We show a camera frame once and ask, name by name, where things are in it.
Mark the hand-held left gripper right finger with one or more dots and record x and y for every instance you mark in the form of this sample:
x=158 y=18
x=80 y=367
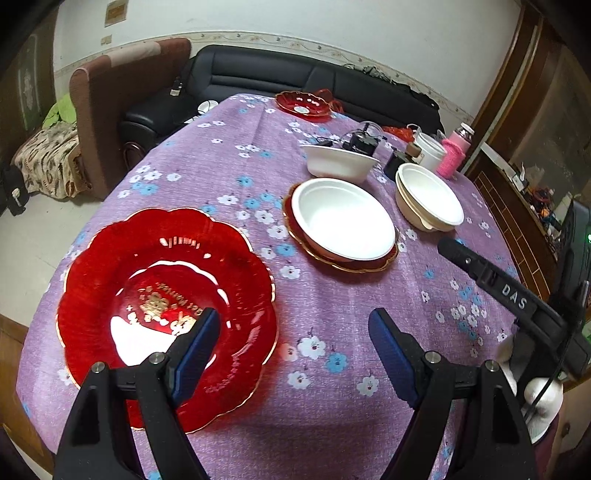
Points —
x=392 y=355

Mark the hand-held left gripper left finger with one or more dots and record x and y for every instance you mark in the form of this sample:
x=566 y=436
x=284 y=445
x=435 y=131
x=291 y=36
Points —
x=203 y=344

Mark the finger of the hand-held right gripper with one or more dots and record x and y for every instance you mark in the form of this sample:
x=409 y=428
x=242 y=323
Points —
x=498 y=286

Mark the red gold-rimmed plate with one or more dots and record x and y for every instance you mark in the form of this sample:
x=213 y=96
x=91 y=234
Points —
x=360 y=266

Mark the beige bowl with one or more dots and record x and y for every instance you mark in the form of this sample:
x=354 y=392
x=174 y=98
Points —
x=408 y=208

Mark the large red scalloped plate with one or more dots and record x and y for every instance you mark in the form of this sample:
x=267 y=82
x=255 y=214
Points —
x=115 y=258

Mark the wide white bowl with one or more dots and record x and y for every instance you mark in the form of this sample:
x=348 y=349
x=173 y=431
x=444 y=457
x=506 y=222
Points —
x=341 y=217

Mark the white paper bowl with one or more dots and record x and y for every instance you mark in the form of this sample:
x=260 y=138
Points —
x=337 y=164

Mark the person's right hand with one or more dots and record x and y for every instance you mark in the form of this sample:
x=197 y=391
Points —
x=545 y=401

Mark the purple floral tablecloth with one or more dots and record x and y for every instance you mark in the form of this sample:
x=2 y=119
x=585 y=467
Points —
x=323 y=300

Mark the pink knit-sleeved bottle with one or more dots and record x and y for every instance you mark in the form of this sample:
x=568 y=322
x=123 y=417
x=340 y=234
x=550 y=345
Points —
x=452 y=157

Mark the white plastic cup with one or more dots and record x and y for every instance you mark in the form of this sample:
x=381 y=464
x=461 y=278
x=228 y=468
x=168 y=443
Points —
x=431 y=152

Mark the dark jar with cork lid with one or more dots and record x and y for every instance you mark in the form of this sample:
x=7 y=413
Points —
x=399 y=164

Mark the red plastic bag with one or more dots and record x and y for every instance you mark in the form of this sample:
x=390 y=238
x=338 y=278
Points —
x=401 y=133

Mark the wooden cabinet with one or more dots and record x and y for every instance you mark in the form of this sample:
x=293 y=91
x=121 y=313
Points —
x=521 y=92

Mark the black bag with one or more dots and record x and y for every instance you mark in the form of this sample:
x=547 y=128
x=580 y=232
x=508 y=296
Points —
x=11 y=189

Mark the brown patterned blanket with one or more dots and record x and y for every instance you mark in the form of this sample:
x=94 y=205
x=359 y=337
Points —
x=46 y=152

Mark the brown armchair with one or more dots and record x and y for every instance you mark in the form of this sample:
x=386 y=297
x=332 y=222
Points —
x=106 y=115

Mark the small red glass plate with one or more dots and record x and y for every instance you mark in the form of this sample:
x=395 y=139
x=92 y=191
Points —
x=300 y=104

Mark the green cloth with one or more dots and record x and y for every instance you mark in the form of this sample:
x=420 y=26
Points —
x=62 y=108

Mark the black leather sofa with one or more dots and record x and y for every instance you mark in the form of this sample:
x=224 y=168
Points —
x=258 y=69

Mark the dark door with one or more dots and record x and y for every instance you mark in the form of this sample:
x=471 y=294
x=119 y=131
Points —
x=30 y=83

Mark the wall socket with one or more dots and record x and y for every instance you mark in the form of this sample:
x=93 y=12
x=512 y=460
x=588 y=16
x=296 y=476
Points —
x=106 y=39

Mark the small wall frame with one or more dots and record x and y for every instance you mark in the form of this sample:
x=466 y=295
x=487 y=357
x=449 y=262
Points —
x=115 y=13

